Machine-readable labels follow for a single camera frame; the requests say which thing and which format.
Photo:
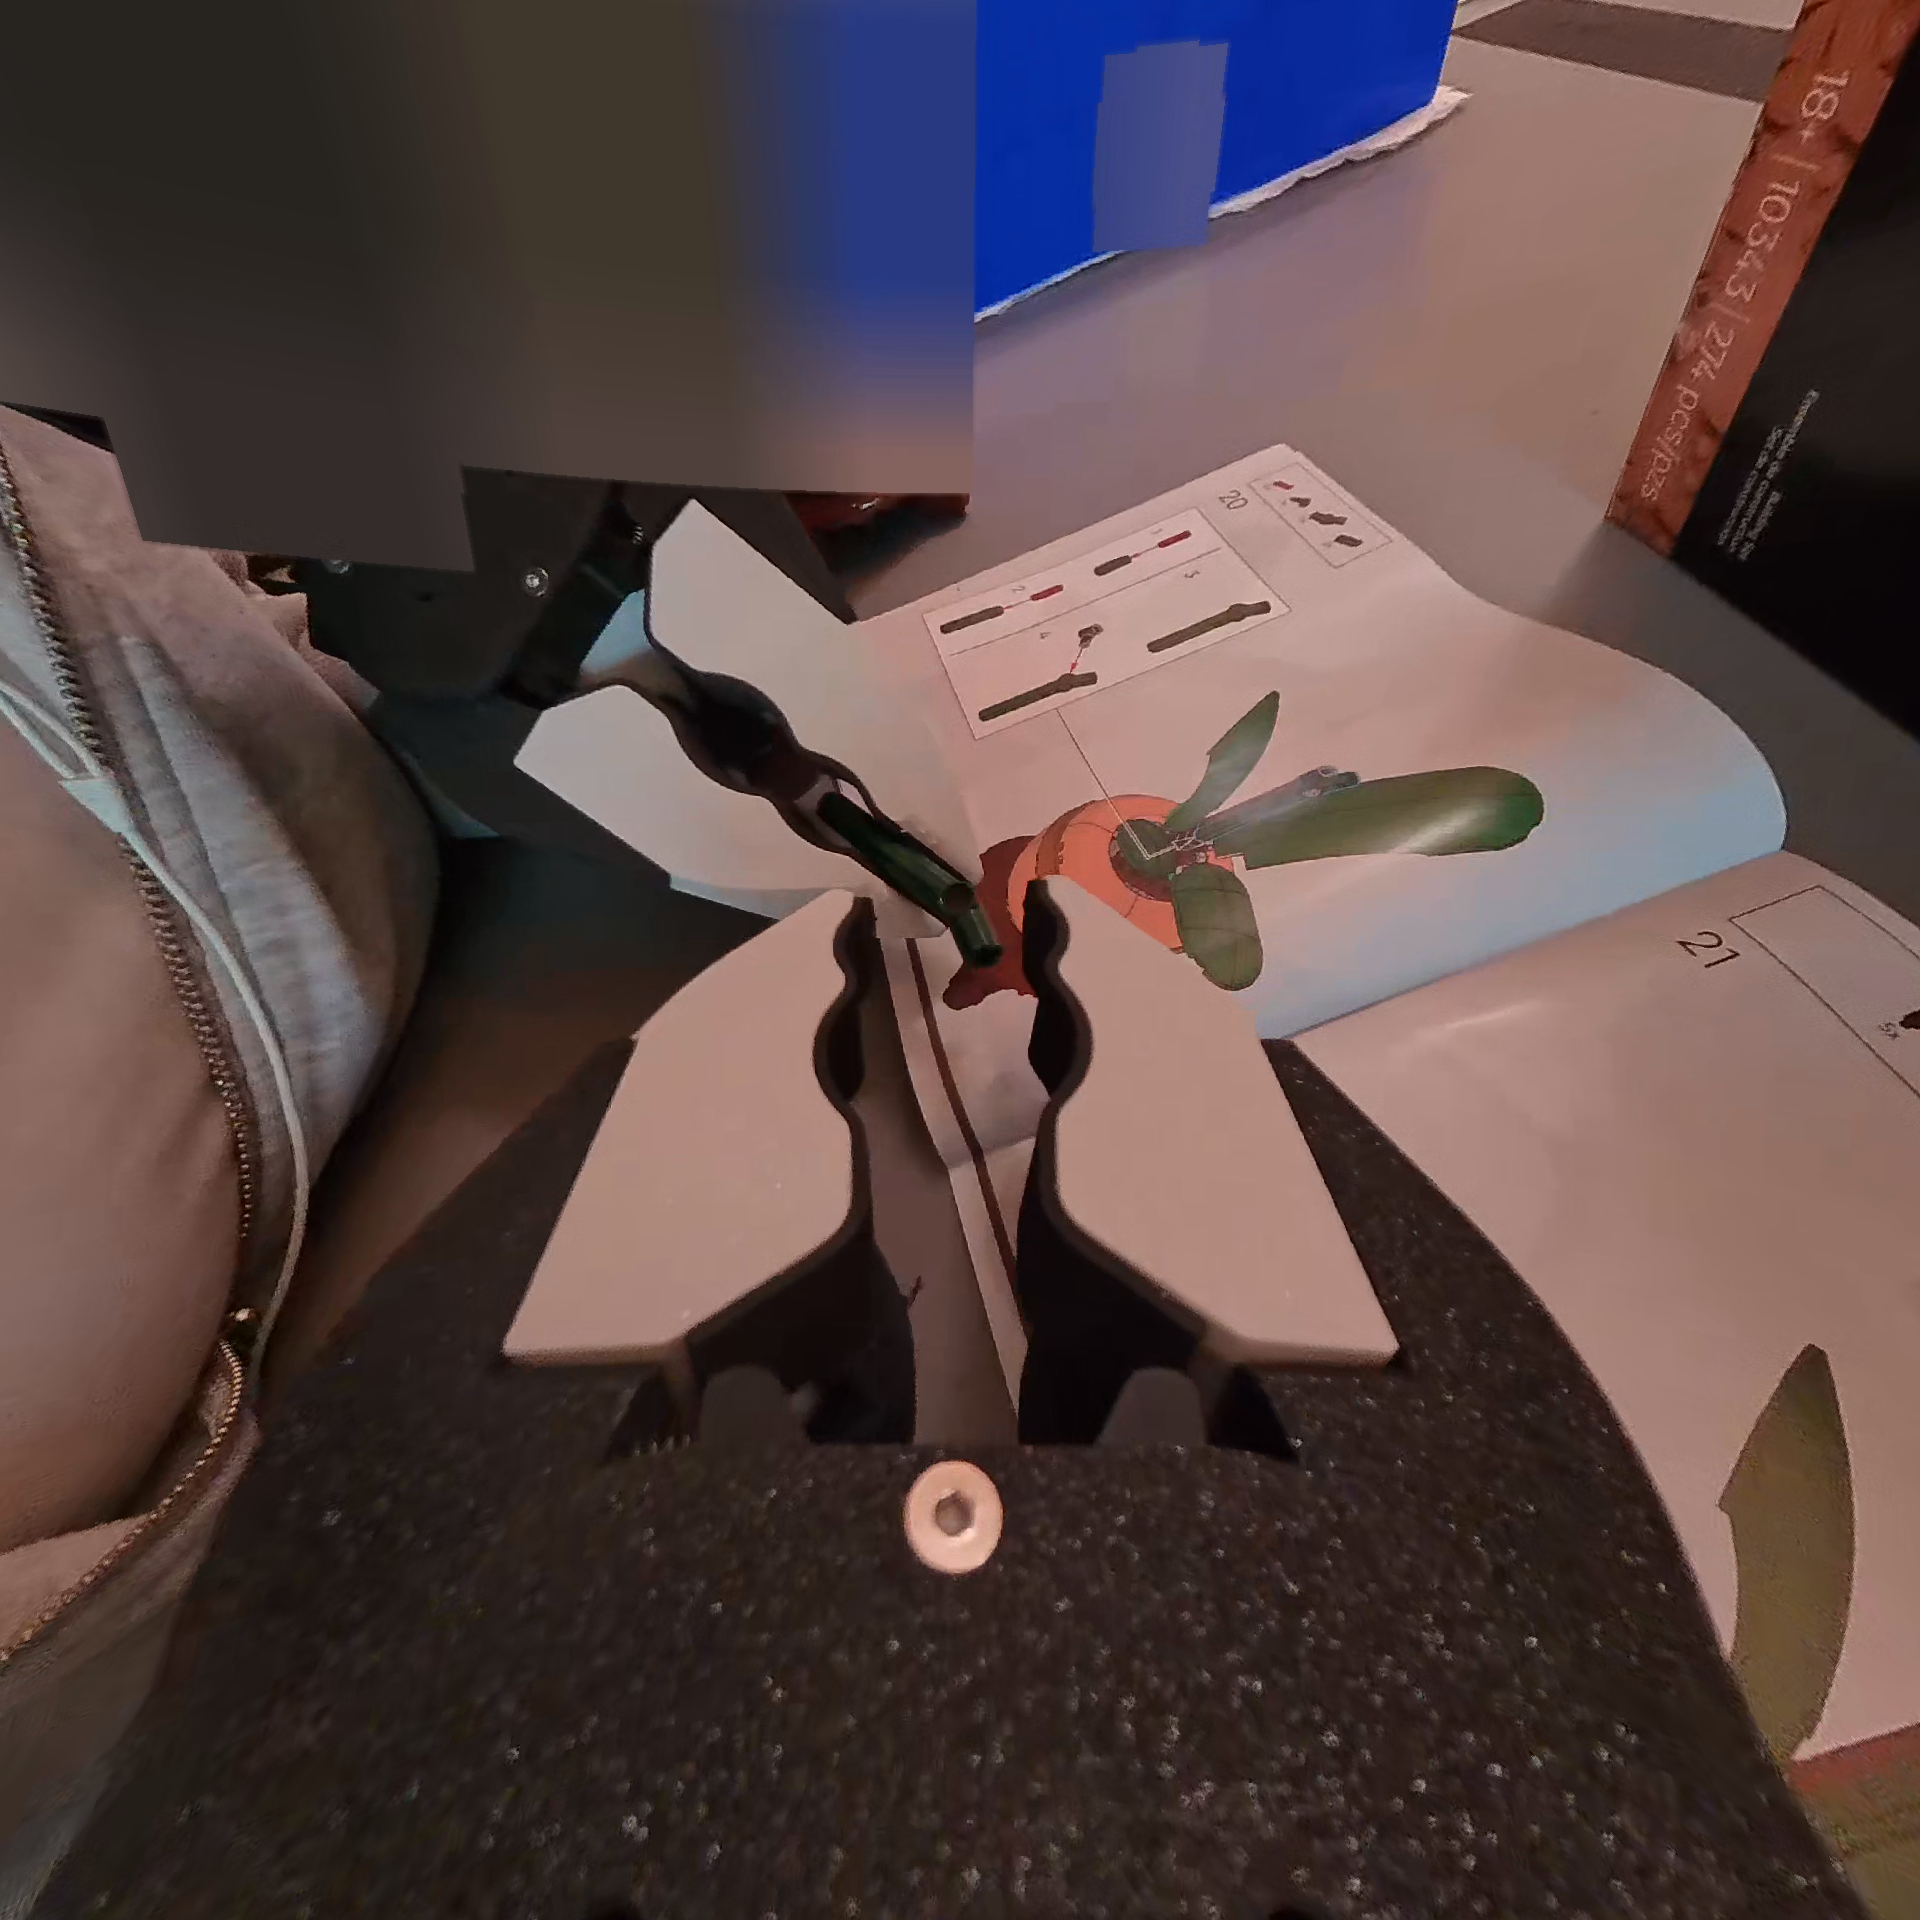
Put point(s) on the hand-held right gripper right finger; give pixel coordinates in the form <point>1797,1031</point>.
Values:
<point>1185,1171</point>

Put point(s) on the dark green toy stem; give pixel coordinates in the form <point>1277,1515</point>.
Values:
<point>902,857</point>

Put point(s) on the grey desk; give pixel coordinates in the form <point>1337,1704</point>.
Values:
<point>1499,329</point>

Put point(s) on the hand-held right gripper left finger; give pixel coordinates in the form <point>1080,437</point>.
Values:
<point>721,1141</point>

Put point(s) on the blue plastic bin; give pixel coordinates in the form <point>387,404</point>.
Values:
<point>1320,91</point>

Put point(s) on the black orchid toy set box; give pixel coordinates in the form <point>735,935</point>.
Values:
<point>1799,451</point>

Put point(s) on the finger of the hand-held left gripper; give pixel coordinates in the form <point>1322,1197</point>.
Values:
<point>779,630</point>
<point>645,796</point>

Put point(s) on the open building instruction booklet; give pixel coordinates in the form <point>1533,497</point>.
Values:
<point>1575,705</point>

